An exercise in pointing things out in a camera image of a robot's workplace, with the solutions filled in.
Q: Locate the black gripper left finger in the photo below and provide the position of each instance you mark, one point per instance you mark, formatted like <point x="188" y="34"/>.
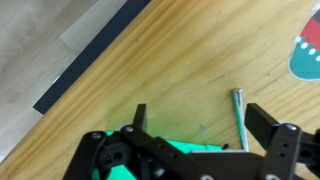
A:
<point x="140" y="117"/>

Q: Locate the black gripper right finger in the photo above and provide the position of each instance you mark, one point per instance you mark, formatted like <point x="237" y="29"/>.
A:
<point x="260" y="124"/>

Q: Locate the silver spoon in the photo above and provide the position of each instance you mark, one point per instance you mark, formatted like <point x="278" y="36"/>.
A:
<point x="237" y="95"/>

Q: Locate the green lunch box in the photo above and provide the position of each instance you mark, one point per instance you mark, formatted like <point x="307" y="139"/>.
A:
<point x="143" y="157"/>

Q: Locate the wooden side table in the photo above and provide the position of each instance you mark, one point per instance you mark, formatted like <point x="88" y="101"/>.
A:
<point x="181" y="58"/>

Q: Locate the christmas stocking sticker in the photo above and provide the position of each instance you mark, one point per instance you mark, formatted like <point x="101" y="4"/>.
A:
<point x="304" y="61"/>

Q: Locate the dark blue platform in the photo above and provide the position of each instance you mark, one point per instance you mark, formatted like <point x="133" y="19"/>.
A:
<point x="110" y="31"/>

